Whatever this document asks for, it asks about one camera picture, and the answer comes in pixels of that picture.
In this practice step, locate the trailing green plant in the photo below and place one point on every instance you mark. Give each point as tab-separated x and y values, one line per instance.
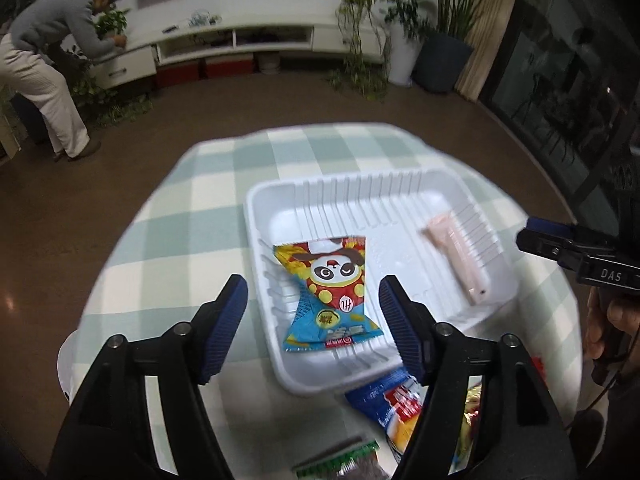
357	40

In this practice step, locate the white plastic tray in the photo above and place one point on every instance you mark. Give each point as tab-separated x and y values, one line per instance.
390	220

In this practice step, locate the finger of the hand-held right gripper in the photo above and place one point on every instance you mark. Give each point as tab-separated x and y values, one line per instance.
550	226
542	245

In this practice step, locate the beige striped curtain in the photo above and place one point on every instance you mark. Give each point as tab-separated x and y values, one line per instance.
492	30

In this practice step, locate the pale pink snack packet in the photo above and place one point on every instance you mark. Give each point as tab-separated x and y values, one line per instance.
460	255

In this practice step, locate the blue panda snack packet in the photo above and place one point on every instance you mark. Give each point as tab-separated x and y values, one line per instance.
330	280

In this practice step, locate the white TV cabinet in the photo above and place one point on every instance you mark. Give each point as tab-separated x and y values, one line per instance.
280	22

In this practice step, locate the green clear snack packet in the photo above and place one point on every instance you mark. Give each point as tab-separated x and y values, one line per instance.
350	462

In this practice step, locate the low floor plants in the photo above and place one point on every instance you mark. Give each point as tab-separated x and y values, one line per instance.
115	102

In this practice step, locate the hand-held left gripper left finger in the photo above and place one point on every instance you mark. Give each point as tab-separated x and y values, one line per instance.
225	320

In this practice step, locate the blue and yellow snack packet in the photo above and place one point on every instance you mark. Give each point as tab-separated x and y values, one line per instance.
375	400

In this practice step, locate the green checked tablecloth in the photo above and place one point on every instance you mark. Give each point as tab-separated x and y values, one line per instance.
200	240

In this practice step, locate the white plant pot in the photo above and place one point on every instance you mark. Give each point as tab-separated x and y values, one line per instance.
402	57

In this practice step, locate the leafy plant in white pot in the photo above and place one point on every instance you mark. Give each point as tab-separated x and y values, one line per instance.
407	12

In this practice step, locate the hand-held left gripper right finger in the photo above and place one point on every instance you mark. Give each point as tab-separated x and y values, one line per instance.
400	320

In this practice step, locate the red storage boxes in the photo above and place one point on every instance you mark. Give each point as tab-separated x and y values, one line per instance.
220	67

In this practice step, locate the glass sliding door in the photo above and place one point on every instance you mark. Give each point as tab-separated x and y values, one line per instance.
560	85

